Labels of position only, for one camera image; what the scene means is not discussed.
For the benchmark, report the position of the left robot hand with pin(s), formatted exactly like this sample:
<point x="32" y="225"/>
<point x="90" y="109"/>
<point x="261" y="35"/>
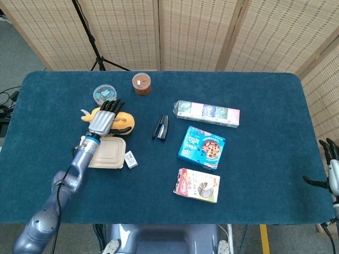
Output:
<point x="104" y="119"/>

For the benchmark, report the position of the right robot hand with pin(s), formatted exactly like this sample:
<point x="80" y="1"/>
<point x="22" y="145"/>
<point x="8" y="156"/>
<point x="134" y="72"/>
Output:
<point x="331" y="169"/>

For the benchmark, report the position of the yellow plush toy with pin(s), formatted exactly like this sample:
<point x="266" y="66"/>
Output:
<point x="124" y="120"/>

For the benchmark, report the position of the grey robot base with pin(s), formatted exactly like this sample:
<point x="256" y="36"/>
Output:
<point x="164" y="239"/>

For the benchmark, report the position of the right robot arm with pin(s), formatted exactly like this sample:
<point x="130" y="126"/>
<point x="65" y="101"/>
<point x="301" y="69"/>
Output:
<point x="332" y="227"/>

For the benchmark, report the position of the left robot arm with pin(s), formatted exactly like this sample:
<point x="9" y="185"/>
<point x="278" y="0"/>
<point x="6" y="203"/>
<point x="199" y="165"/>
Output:
<point x="61" y="190"/>

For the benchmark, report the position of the clear tub of binder clips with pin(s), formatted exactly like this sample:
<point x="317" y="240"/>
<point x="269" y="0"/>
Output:
<point x="103" y="91"/>

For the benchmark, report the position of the beige lidded food container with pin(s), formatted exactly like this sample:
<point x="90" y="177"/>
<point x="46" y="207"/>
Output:
<point x="108" y="156"/>

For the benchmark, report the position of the small white labelled box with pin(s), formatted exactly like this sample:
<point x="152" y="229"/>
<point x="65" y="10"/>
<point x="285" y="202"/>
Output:
<point x="131" y="159"/>

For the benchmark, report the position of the clear jar with brown contents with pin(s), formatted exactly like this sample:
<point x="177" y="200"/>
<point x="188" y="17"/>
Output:
<point x="142" y="84"/>

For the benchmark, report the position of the black stapler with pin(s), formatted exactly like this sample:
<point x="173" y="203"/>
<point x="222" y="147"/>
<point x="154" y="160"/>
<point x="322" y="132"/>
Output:
<point x="161" y="127"/>

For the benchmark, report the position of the black tripod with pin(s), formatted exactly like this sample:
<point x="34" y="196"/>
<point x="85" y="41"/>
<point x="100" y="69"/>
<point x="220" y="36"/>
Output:
<point x="91" y="39"/>

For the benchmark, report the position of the yellow floor tape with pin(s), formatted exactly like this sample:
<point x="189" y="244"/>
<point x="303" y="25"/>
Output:
<point x="265" y="239"/>

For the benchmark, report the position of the blue cookie box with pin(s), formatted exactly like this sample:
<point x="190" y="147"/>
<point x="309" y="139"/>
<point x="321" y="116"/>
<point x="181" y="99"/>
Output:
<point x="202" y="146"/>

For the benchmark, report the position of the multipack of tissue packets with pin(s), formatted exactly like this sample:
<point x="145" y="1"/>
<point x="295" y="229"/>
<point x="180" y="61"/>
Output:
<point x="208" y="113"/>

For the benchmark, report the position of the white and red snack box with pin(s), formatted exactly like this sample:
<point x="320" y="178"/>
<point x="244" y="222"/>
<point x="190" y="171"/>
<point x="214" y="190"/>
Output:
<point x="197" y="185"/>

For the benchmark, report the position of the blue table cloth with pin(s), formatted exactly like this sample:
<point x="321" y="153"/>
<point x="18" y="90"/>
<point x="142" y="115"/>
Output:
<point x="238" y="87"/>

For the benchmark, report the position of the bamboo folding screen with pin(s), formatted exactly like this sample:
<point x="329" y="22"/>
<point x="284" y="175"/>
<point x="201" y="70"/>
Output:
<point x="201" y="31"/>

